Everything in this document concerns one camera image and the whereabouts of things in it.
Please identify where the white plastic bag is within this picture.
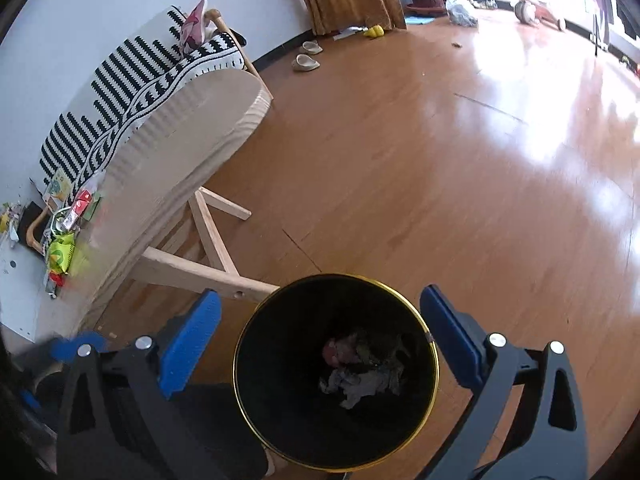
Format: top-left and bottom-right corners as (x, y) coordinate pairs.
(445, 0), (477, 27)

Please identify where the beige slipper far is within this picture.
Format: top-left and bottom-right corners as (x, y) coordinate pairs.
(299, 41), (323, 55)

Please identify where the red children tricycle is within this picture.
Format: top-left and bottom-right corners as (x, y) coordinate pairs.
(513, 0), (566, 32)

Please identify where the trash pile inside bin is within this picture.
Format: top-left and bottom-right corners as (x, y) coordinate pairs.
(320, 334), (409, 410)

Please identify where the white cabinet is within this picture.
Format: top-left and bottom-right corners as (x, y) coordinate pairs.
(0, 240), (44, 341)

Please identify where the wooden table leg frame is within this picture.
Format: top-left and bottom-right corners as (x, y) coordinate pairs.
(130, 186), (278, 302)

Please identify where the pink cushion on sofa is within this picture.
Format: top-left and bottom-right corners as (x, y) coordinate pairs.
(179, 0), (207, 55)

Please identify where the yellow toy on floor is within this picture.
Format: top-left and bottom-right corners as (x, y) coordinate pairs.
(362, 25), (385, 39)

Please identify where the green yellow snack bag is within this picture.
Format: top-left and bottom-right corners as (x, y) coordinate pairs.
(46, 232), (76, 274)

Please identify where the red white wrapper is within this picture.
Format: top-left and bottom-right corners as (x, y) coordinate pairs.
(62, 190), (92, 231)

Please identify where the black gold-rimmed trash bin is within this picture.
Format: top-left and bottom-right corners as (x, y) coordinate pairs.
(232, 273), (439, 473)

